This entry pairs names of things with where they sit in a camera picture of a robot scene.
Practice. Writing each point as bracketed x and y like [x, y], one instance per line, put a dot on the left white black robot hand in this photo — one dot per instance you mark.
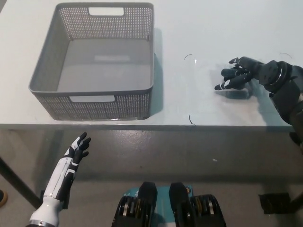
[64, 175]

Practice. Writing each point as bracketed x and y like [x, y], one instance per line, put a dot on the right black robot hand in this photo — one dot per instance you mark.
[249, 69]

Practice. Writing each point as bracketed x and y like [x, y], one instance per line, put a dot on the black table leg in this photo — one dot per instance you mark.
[19, 182]

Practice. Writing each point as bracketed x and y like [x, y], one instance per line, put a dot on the brown shoe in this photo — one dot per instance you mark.
[2, 198]

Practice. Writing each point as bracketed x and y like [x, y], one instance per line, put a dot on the dark object under table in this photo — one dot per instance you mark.
[295, 139]

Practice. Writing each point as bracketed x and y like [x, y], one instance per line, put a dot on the black teal robot body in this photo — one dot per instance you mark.
[146, 208]

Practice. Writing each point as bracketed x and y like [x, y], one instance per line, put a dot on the grey perforated plastic basket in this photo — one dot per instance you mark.
[104, 68]

